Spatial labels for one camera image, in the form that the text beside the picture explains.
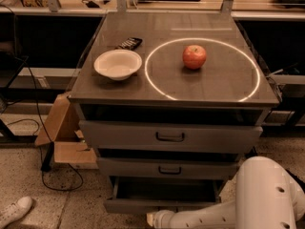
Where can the grey bottom drawer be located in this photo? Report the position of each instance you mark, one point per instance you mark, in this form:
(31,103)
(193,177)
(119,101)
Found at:
(141,195)

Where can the grey drawer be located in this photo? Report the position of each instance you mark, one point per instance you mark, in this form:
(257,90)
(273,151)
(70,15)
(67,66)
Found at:
(170,137)
(164,164)
(141,195)

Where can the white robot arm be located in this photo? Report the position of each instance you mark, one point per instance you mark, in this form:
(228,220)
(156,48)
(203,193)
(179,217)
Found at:
(266,197)

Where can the grey drawer cabinet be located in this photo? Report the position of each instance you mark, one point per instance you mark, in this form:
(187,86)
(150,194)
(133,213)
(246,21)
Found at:
(228,90)

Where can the grey top drawer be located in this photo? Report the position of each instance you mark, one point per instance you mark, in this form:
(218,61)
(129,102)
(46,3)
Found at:
(170,137)

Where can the grey middle drawer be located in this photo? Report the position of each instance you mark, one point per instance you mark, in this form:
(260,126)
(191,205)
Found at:
(164,164)

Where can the white bowl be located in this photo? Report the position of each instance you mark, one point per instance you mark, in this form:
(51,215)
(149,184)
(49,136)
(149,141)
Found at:
(117,64)

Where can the red apple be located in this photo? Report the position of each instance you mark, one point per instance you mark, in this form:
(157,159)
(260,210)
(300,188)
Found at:
(194,57)

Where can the black snack bar wrapper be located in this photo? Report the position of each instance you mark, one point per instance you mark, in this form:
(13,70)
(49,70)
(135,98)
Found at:
(130,44)

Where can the cardboard box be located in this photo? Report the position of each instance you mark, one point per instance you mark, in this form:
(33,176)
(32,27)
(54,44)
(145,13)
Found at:
(63,138)

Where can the black striped sneaker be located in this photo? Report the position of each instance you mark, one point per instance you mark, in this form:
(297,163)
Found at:
(300,182)

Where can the white sneaker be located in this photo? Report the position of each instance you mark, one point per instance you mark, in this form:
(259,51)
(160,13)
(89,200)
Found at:
(15,211)

